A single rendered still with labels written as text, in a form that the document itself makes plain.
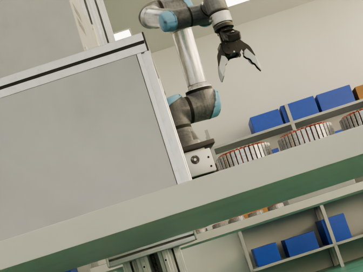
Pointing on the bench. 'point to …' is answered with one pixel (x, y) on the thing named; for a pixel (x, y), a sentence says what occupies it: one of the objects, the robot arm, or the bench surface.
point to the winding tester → (41, 33)
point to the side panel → (164, 118)
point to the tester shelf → (74, 65)
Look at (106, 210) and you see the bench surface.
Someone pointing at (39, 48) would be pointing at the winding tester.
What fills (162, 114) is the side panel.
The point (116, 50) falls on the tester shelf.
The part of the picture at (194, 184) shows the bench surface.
